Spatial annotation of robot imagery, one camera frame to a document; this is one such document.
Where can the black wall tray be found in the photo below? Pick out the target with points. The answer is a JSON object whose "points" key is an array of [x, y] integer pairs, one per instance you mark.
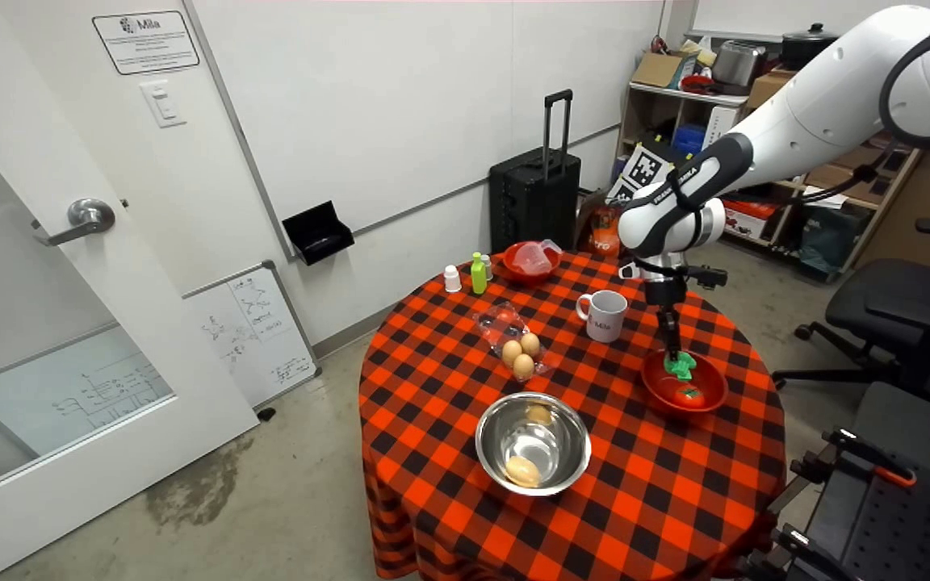
{"points": [[317, 235]]}

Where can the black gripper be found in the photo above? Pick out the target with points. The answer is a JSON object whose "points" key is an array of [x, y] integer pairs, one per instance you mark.
{"points": [[666, 284]]}

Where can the red bowl with plastic wrap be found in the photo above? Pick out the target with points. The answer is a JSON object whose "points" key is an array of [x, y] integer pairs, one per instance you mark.
{"points": [[530, 264]]}

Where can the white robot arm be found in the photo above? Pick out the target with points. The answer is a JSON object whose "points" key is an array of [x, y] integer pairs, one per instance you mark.
{"points": [[872, 80]]}

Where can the cardboard box on shelf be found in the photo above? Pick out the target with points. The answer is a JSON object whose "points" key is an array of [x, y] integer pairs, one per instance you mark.
{"points": [[762, 89]]}

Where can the silver door lever handle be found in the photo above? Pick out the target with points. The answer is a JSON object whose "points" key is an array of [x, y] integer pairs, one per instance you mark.
{"points": [[86, 218]]}

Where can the small leaning whiteboard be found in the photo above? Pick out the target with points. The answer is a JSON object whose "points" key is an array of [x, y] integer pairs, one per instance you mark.
{"points": [[257, 334]]}

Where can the calibration marker board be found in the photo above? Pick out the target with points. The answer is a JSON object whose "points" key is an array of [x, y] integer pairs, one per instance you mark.
{"points": [[643, 178]]}

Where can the red black plaid tablecloth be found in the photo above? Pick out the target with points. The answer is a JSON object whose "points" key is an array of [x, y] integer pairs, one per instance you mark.
{"points": [[664, 498]]}

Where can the black office chair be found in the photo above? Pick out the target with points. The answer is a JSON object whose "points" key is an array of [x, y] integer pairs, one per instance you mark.
{"points": [[879, 320]]}

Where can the clear plastic egg carton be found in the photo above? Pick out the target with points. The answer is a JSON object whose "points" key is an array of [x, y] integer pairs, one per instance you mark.
{"points": [[510, 340]]}

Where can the green plastic bottle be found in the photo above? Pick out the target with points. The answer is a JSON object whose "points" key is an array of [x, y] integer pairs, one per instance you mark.
{"points": [[477, 272]]}

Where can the white door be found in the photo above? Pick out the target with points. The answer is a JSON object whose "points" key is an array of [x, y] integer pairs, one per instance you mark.
{"points": [[105, 377]]}

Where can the door sign paper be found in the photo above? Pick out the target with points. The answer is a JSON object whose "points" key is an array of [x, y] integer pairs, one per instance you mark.
{"points": [[143, 43]]}

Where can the black rolling suitcase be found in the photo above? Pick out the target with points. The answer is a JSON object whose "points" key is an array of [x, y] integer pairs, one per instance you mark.
{"points": [[532, 196]]}

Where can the white ceramic mug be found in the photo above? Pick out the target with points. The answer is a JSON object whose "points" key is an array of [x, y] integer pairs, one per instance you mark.
{"points": [[600, 315]]}

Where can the orange plastic bowl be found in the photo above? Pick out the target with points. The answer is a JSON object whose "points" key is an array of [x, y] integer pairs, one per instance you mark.
{"points": [[681, 398]]}

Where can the small white bottle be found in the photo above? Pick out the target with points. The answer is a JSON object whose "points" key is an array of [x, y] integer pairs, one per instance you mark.
{"points": [[454, 279]]}

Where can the orange bag on floor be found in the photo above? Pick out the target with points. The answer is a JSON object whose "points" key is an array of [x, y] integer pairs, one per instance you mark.
{"points": [[599, 235]]}

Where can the black cart with orange handle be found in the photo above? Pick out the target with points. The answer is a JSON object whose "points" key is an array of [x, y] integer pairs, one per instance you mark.
{"points": [[872, 511]]}

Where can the green plastic broccoli toy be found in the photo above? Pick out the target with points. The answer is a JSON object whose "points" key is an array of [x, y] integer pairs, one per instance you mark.
{"points": [[681, 365]]}

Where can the stainless steel mixing bowl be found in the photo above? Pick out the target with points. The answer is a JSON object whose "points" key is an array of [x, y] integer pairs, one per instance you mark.
{"points": [[530, 444]]}

